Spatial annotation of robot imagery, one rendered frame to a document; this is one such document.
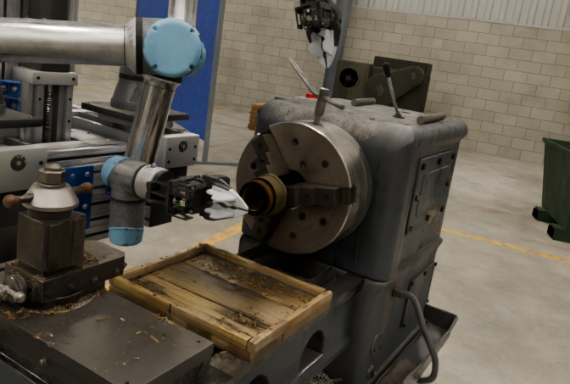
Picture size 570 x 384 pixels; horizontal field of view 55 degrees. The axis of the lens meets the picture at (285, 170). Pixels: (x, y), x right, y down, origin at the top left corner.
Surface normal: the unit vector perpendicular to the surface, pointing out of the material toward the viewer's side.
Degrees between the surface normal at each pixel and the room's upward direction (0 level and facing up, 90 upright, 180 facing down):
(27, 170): 90
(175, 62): 89
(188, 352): 0
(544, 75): 90
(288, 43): 90
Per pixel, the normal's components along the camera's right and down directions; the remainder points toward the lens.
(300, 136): -0.52, 0.11
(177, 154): 0.84, 0.23
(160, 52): 0.37, 0.24
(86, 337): 0.14, -0.97
